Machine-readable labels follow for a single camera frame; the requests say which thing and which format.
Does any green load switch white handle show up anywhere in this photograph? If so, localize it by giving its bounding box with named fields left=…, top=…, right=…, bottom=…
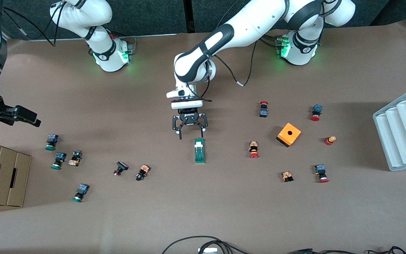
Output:
left=194, top=137, right=206, bottom=164

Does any green pushbutton blue contact block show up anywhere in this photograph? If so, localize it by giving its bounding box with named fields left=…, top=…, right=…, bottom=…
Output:
left=72, top=183, right=90, bottom=203
left=45, top=134, right=59, bottom=151
left=51, top=152, right=67, bottom=170

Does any brown cardboard box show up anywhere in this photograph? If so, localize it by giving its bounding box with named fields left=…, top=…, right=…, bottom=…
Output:
left=0, top=138, right=32, bottom=208

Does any brown paper table cover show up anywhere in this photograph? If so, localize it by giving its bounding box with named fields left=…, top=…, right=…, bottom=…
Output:
left=0, top=19, right=406, bottom=254

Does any grey ridged plastic tray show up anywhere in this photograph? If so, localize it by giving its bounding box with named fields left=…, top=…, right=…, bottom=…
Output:
left=373, top=84, right=406, bottom=172

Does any black red selector switch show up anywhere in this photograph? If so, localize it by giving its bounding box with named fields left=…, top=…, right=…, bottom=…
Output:
left=113, top=161, right=129, bottom=177

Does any orange button enclosure box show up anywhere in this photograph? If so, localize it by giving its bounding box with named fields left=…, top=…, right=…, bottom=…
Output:
left=276, top=122, right=302, bottom=148

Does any black vertical post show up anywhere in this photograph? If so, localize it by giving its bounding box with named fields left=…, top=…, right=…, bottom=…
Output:
left=184, top=0, right=193, bottom=34

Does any black base cable bundle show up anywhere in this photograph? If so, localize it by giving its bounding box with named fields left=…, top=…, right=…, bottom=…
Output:
left=259, top=34, right=281, bottom=49

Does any black looped cable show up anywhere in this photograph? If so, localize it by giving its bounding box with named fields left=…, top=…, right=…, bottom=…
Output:
left=162, top=235, right=224, bottom=254

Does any black tangled cable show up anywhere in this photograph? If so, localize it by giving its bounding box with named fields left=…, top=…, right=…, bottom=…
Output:
left=365, top=246, right=406, bottom=254

